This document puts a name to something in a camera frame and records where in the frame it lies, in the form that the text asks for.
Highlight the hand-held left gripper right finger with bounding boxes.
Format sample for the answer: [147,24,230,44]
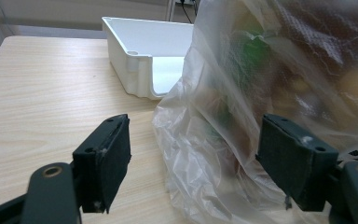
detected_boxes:
[255,113,339,213]

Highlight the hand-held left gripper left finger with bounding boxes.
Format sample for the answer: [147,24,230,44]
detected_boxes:
[72,113,132,215]

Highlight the clear plastic bag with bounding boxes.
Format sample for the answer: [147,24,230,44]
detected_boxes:
[151,0,358,224]

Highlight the green snack packet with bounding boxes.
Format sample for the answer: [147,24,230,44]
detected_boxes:
[229,29,276,94]

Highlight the white plastic tray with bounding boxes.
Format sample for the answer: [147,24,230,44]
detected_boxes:
[102,16,195,101]

